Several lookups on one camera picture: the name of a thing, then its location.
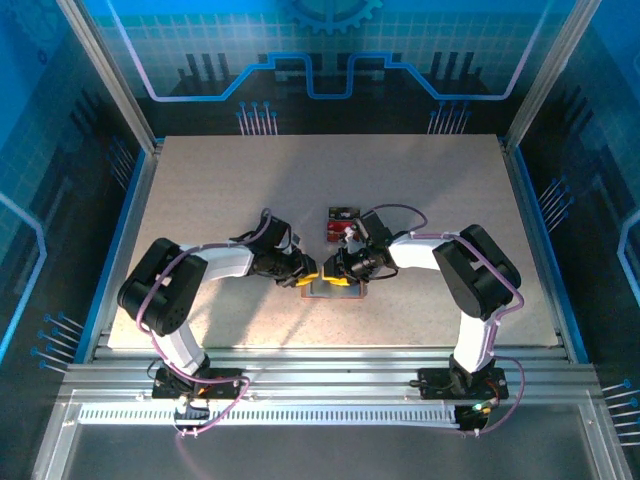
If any grey card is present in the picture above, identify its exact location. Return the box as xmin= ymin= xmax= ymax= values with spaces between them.
xmin=308 ymin=280 xmax=362 ymax=298

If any brown leather card holder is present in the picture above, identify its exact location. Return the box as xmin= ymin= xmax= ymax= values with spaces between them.
xmin=301 ymin=277 xmax=370 ymax=302

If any red card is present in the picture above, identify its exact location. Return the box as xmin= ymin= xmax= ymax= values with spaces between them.
xmin=324 ymin=219 xmax=357 ymax=244

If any black electronics board with LED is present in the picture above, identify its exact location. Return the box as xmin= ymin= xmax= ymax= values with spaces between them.
xmin=457 ymin=399 xmax=495 ymax=434

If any aluminium front frame rail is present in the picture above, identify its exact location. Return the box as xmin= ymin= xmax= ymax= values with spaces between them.
xmin=59 ymin=346 xmax=601 ymax=401

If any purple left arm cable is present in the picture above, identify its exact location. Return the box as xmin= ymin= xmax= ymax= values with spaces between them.
xmin=137 ymin=208 xmax=250 ymax=439

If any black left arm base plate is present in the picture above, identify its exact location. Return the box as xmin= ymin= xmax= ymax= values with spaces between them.
xmin=151 ymin=367 xmax=246 ymax=401

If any white slotted cable duct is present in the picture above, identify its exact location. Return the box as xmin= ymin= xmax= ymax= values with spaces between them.
xmin=77 ymin=404 xmax=462 ymax=427

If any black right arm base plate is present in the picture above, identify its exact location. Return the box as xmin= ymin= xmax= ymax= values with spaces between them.
xmin=417 ymin=367 xmax=510 ymax=401

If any aluminium left side rail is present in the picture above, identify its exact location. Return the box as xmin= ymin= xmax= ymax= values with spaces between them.
xmin=74 ymin=144 xmax=164 ymax=362

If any aluminium right side rail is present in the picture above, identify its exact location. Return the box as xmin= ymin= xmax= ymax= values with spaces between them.
xmin=499 ymin=139 xmax=590 ymax=362

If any aluminium left frame post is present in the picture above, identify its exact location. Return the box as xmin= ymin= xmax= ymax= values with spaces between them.
xmin=54 ymin=0 xmax=162 ymax=154

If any aluminium frame post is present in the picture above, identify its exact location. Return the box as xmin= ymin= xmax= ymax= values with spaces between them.
xmin=54 ymin=0 xmax=162 ymax=154
xmin=503 ymin=0 xmax=604 ymax=147

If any aluminium right frame post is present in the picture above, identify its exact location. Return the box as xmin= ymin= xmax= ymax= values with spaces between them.
xmin=503 ymin=0 xmax=604 ymax=147

